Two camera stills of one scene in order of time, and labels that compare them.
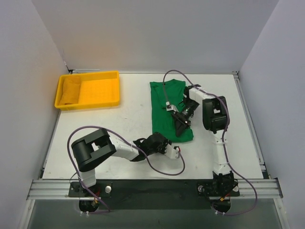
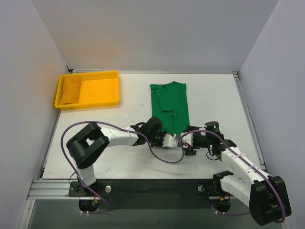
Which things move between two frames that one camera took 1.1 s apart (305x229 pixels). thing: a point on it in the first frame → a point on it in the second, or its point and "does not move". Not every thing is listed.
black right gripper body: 179,117 → 197,141
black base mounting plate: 155,194 does not move
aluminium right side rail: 250,119 does not move
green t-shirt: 164,124 does not move
